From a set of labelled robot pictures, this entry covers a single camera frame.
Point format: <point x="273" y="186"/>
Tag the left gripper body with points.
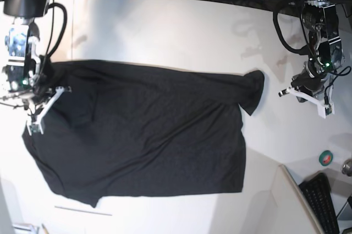
<point x="312" y="83"/>

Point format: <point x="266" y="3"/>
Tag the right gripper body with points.
<point x="38" y="94"/>

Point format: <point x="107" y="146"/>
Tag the black t-shirt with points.
<point x="139" y="131"/>

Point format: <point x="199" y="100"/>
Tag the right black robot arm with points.
<point x="26" y="73"/>

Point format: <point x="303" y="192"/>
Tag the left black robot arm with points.
<point x="320" y="25"/>

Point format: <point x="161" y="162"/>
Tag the green tape roll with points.
<point x="325" y="158"/>

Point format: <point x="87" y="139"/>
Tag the silver round knob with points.
<point x="347" y="167"/>

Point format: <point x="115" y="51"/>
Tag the black keyboard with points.
<point x="317" y="192"/>

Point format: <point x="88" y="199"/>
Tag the white desk divider panel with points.
<point x="293" y="212"/>

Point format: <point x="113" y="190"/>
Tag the pencil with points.
<point x="44" y="229"/>

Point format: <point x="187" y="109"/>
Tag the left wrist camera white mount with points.
<point x="310" y="100"/>

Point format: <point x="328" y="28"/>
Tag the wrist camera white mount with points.
<point x="39" y="105"/>
<point x="310" y="100"/>

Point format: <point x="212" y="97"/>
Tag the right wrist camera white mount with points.
<point x="39" y="105"/>

